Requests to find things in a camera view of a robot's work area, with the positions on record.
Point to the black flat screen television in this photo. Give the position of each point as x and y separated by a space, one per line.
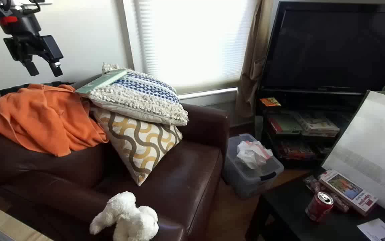
331 48

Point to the beige crumpled cloth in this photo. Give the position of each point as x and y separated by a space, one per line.
144 100

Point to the small orange card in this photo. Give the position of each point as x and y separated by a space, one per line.
271 101

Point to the brown leather sofa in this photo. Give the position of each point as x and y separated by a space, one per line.
184 178

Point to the orange fleece blanket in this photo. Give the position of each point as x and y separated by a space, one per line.
46 115

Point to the white paper sheet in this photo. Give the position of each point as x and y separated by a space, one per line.
378 230

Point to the yellow wave patterned pillow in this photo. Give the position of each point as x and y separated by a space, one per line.
140 142

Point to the red green book stack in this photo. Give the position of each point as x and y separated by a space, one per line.
284 123

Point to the crumpled white paper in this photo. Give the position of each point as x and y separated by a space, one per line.
253 154

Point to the white shopping bag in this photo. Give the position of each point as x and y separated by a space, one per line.
371 147

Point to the pale book stack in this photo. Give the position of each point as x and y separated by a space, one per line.
320 124

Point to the white colourful printed box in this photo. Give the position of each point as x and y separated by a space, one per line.
348 188

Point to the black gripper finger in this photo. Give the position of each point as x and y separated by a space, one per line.
56 67
32 67

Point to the beige window curtain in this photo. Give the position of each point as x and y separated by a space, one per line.
253 67

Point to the white window blind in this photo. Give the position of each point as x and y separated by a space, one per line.
197 40

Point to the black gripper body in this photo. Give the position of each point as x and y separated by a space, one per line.
26 41

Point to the white plush toy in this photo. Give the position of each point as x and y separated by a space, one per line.
128 218

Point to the red soda can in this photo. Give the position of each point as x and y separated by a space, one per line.
319 206

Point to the black coffee table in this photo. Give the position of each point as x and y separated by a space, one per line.
287 214

